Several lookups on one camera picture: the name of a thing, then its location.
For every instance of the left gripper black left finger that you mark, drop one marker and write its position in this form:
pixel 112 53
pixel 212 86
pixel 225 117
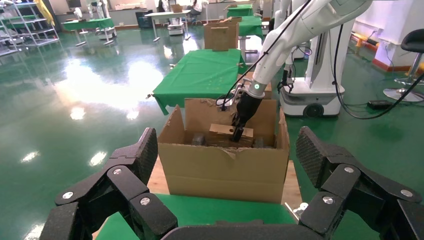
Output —
pixel 126 180

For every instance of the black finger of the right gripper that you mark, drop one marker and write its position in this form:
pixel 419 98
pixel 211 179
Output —
pixel 238 132

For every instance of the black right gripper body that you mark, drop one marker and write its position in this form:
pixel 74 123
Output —
pixel 247 107

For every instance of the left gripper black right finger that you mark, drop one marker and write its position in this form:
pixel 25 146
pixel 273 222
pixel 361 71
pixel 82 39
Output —
pixel 348 185

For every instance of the small brown cardboard box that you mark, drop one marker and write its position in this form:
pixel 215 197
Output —
pixel 222 130

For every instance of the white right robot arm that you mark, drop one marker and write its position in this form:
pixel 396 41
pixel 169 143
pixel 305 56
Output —
pixel 298 33

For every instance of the large open cardboard carton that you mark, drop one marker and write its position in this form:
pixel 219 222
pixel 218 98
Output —
pixel 225 175

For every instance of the tall cardboard carton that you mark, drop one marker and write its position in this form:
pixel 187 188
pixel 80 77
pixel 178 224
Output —
pixel 221 34

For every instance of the black foam insert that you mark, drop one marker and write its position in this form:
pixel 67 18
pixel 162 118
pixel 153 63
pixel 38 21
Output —
pixel 259 143
pixel 198 139

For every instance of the silver binder clip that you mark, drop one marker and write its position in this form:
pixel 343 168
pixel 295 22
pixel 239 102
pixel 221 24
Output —
pixel 149 96
pixel 172 65
pixel 240 65
pixel 298 209

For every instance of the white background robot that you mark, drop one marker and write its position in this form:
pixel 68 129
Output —
pixel 287 71

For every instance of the green table cloth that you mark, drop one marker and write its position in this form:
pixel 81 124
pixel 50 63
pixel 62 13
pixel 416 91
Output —
pixel 198 73
pixel 215 210

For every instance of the white robot column and base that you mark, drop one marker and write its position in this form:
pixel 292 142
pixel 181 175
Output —
pixel 318 89

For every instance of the green covered background table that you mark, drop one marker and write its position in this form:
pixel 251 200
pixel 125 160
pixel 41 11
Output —
pixel 240 10
pixel 89 24
pixel 250 24

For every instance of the black power adapter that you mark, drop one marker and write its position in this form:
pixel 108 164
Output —
pixel 380 104

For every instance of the small white wheeled base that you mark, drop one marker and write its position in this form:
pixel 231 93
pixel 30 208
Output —
pixel 106 33
pixel 175 29

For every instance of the white background table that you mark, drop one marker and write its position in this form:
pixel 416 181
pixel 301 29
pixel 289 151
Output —
pixel 165 14

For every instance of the black swivel stool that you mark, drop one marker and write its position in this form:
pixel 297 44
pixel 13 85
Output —
pixel 414 39

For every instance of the white metal shelf rack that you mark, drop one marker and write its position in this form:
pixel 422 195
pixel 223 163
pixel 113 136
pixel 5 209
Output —
pixel 30 43

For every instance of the yellow hanging cloth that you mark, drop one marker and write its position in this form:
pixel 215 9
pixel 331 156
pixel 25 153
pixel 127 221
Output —
pixel 44 11

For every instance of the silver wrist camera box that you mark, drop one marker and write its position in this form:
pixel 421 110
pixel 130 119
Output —
pixel 239 94

